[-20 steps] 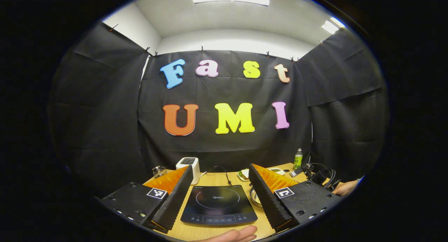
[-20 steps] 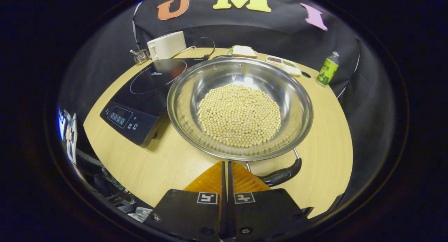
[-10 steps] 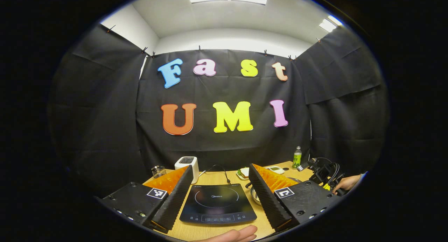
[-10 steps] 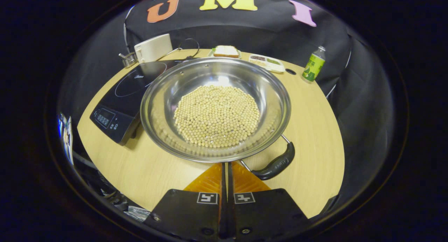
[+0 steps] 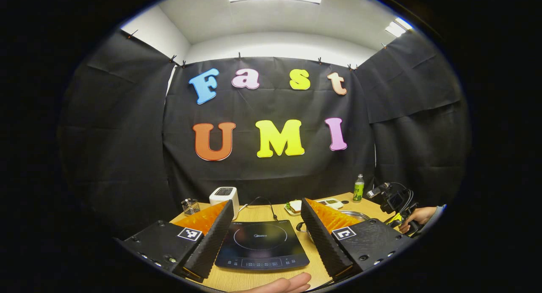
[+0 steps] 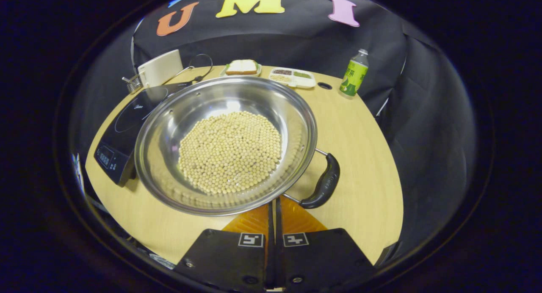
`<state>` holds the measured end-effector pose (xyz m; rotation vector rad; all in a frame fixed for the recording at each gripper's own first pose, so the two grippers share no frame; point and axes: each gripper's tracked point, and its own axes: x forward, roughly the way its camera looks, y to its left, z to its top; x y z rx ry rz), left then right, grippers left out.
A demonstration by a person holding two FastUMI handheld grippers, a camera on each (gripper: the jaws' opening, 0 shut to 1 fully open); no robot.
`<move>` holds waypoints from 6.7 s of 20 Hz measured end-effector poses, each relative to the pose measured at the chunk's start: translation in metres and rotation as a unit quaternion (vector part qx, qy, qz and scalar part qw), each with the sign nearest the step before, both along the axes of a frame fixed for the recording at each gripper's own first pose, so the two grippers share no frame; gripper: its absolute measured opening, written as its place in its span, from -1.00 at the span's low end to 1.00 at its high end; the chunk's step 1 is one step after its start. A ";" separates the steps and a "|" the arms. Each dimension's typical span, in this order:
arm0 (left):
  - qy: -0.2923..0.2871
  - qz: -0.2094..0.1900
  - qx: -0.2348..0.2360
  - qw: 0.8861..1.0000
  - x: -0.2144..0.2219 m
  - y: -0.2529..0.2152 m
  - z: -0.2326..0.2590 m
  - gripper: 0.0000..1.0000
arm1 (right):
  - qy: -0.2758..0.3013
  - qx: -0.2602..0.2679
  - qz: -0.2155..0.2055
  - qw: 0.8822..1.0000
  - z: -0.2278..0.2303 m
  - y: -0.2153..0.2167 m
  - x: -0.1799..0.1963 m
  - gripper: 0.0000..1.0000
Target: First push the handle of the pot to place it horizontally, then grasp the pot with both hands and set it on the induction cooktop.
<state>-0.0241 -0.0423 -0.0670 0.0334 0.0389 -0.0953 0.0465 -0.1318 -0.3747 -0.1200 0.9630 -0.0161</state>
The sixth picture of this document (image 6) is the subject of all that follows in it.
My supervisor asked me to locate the black induction cooktop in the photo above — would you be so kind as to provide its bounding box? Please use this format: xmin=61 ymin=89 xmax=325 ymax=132
xmin=94 ymin=82 xmax=193 ymax=188

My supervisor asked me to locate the white toaster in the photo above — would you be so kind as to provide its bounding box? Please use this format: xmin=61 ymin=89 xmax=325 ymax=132
xmin=137 ymin=50 xmax=184 ymax=89

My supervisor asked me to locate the sandwich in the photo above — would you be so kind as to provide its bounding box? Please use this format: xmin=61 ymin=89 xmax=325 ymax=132
xmin=225 ymin=59 xmax=258 ymax=75

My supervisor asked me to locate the black backdrop cloth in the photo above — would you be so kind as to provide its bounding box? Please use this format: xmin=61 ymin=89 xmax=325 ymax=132
xmin=70 ymin=0 xmax=477 ymax=260

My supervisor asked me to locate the stainless steel pot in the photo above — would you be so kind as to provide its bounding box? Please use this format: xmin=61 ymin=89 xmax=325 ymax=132
xmin=134 ymin=76 xmax=340 ymax=217

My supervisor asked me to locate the white divided spice tray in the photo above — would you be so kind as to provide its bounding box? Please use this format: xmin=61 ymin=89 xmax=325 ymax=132
xmin=268 ymin=67 xmax=316 ymax=89

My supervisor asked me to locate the black power cable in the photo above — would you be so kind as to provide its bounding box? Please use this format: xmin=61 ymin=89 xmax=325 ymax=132
xmin=176 ymin=54 xmax=213 ymax=83

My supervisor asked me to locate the wire utensil holder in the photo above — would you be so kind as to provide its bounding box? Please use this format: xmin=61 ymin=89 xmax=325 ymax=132
xmin=122 ymin=74 xmax=143 ymax=94

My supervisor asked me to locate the green drink bottle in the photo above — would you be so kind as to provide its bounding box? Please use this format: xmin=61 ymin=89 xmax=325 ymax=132
xmin=340 ymin=49 xmax=369 ymax=97

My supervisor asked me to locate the small sandwich plate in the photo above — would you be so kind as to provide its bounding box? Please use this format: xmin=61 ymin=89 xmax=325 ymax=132
xmin=219 ymin=62 xmax=262 ymax=77

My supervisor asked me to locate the pile of soybeans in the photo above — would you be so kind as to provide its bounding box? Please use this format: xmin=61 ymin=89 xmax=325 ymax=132
xmin=178 ymin=111 xmax=283 ymax=195

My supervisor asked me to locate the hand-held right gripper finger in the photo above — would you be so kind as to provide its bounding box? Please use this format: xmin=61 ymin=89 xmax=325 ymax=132
xmin=174 ymin=202 xmax=274 ymax=293
xmin=275 ymin=196 xmax=376 ymax=291

